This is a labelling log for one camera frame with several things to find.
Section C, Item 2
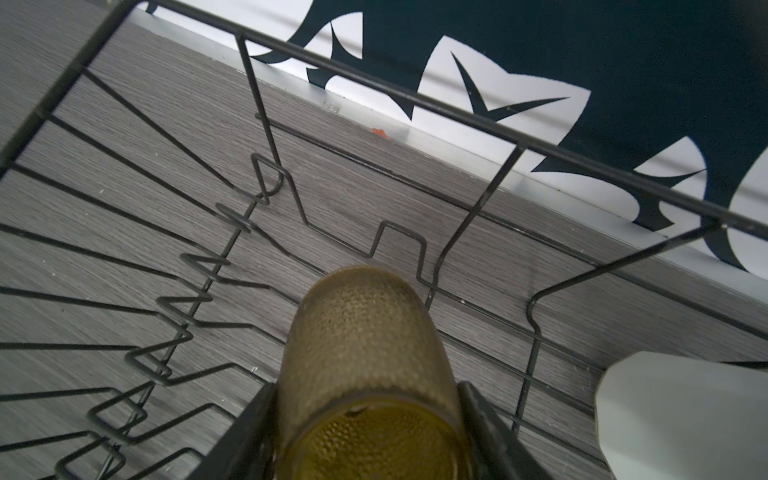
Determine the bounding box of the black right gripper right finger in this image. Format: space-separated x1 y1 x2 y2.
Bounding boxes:
457 381 553 480

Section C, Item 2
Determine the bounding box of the black wire dish rack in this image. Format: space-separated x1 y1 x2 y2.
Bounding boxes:
1 1 767 479

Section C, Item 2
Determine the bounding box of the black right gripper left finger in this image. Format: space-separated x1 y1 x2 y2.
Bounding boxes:
188 383 277 480

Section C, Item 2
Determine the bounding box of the white faceted mug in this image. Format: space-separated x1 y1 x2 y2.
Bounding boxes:
595 352 767 479

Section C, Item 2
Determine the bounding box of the olive textured glass cup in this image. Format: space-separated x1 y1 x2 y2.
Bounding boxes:
275 265 473 479

